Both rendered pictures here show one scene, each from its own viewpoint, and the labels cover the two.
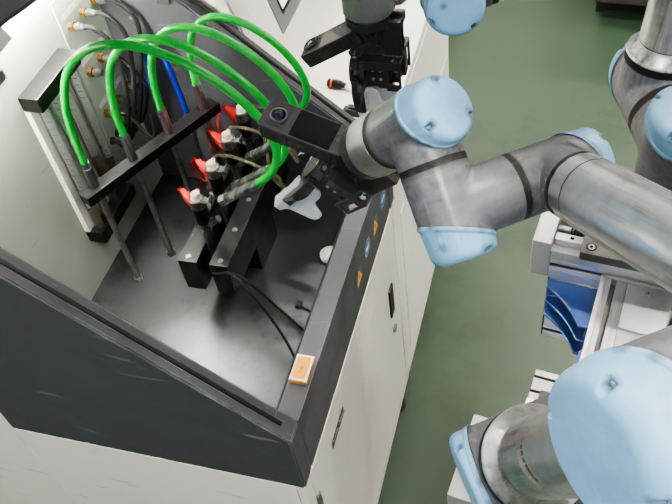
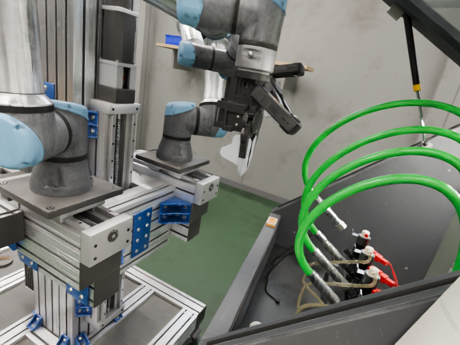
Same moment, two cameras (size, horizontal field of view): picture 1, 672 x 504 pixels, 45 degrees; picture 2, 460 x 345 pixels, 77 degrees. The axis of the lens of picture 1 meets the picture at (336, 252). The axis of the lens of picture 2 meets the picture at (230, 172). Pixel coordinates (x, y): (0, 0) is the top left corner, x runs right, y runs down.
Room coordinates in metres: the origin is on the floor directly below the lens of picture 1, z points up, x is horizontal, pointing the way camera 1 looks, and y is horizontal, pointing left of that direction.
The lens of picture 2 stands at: (1.63, -0.18, 1.40)
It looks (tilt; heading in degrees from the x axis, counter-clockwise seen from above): 18 degrees down; 174
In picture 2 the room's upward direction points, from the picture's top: 11 degrees clockwise
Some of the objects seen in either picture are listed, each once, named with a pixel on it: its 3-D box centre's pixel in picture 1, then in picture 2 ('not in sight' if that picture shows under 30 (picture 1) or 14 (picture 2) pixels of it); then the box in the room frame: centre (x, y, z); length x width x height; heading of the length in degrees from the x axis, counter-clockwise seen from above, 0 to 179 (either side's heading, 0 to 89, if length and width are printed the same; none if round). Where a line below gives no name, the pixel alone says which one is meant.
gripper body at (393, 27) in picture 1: (376, 47); (243, 103); (1.03, -0.11, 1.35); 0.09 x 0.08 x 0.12; 68
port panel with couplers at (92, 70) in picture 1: (103, 57); not in sight; (1.37, 0.38, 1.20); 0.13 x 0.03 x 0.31; 158
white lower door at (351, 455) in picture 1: (367, 413); not in sight; (0.95, -0.01, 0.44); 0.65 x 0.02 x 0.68; 158
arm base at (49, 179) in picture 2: not in sight; (62, 168); (0.87, -0.54, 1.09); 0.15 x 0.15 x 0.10
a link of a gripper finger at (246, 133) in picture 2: not in sight; (246, 136); (1.06, -0.10, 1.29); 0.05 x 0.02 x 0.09; 158
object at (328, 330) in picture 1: (340, 297); (250, 279); (0.96, 0.01, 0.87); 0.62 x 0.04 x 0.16; 158
